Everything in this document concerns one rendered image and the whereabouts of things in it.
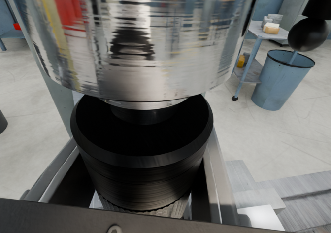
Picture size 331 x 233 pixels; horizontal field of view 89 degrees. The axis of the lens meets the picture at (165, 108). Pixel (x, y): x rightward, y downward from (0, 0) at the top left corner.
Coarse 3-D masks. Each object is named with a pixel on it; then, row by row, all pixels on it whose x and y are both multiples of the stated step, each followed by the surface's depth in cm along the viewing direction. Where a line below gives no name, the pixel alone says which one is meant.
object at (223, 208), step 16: (208, 144) 7; (208, 160) 6; (208, 176) 6; (224, 176) 6; (192, 192) 8; (208, 192) 5; (224, 192) 5; (192, 208) 8; (208, 208) 5; (224, 208) 5; (240, 224) 5
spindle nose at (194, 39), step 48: (48, 0) 2; (96, 0) 2; (144, 0) 2; (192, 0) 2; (240, 0) 2; (48, 48) 3; (96, 48) 2; (144, 48) 2; (192, 48) 2; (240, 48) 3; (96, 96) 3; (144, 96) 3
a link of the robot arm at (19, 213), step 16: (0, 208) 4; (16, 208) 4; (32, 208) 4; (48, 208) 4; (64, 208) 4; (80, 208) 4; (0, 224) 3; (16, 224) 3; (32, 224) 3; (48, 224) 3; (64, 224) 4; (80, 224) 4; (96, 224) 4; (112, 224) 4; (128, 224) 4; (144, 224) 4; (160, 224) 4; (176, 224) 4; (192, 224) 4; (208, 224) 4; (224, 224) 4
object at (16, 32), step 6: (6, 6) 314; (12, 18) 327; (18, 24) 318; (12, 30) 321; (18, 30) 323; (0, 36) 291; (6, 36) 293; (12, 36) 295; (18, 36) 297; (24, 36) 299; (0, 42) 293
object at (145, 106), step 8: (112, 104) 4; (120, 104) 4; (128, 104) 4; (136, 104) 4; (144, 104) 4; (152, 104) 4; (160, 104) 4; (168, 104) 4; (176, 104) 5; (112, 112) 5; (120, 112) 5; (128, 112) 5; (136, 112) 4; (144, 112) 4; (152, 112) 5; (160, 112) 5; (168, 112) 5; (128, 120) 5; (136, 120) 5; (144, 120) 5; (152, 120) 5; (160, 120) 5
